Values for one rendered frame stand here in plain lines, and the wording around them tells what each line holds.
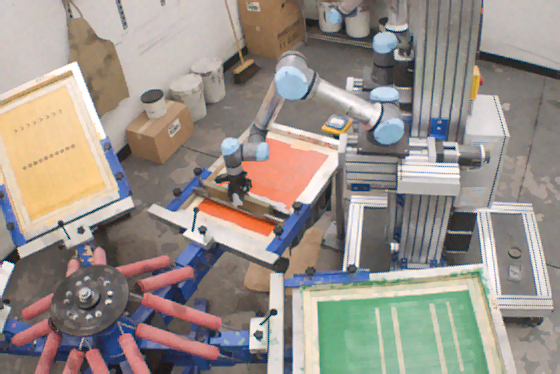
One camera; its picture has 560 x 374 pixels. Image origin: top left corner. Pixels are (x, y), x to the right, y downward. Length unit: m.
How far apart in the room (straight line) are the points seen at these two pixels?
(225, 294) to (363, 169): 1.41
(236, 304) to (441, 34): 2.02
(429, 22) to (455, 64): 0.23
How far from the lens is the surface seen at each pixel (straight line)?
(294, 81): 1.72
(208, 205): 2.34
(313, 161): 2.47
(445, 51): 2.07
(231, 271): 3.27
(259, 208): 2.15
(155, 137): 4.09
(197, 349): 1.70
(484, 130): 2.29
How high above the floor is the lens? 2.55
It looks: 43 degrees down
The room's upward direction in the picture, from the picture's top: 9 degrees counter-clockwise
